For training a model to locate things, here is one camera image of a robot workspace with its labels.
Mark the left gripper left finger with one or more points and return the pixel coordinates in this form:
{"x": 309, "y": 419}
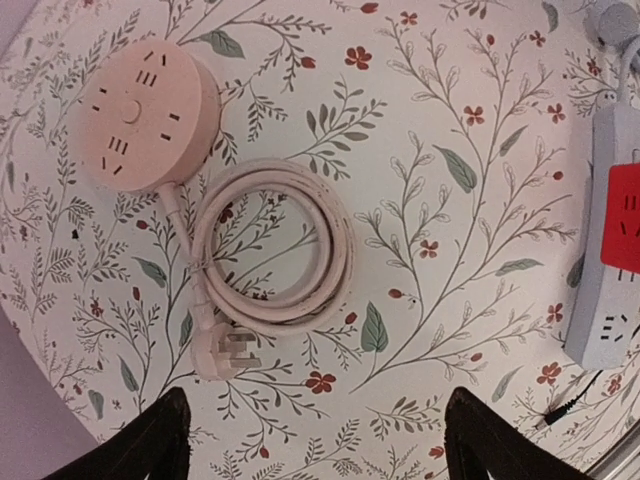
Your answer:
{"x": 155, "y": 445}

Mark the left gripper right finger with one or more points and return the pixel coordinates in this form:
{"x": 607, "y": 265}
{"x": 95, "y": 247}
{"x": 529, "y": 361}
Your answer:
{"x": 479, "y": 444}

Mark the black power adapter with cable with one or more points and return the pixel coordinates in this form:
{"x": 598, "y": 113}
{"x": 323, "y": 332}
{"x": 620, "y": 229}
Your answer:
{"x": 553, "y": 416}

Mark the light blue power strip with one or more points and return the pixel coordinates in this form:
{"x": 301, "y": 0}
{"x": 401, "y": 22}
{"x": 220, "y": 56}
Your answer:
{"x": 607, "y": 300}

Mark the red cube socket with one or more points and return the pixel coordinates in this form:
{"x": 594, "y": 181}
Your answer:
{"x": 620, "y": 244}

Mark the pink round power strip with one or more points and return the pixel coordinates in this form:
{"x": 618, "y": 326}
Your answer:
{"x": 146, "y": 124}

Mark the floral table mat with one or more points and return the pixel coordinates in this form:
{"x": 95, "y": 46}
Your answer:
{"x": 457, "y": 134}

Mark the front aluminium rail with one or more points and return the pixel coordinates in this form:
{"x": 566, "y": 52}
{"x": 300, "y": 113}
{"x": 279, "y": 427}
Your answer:
{"x": 621, "y": 462}

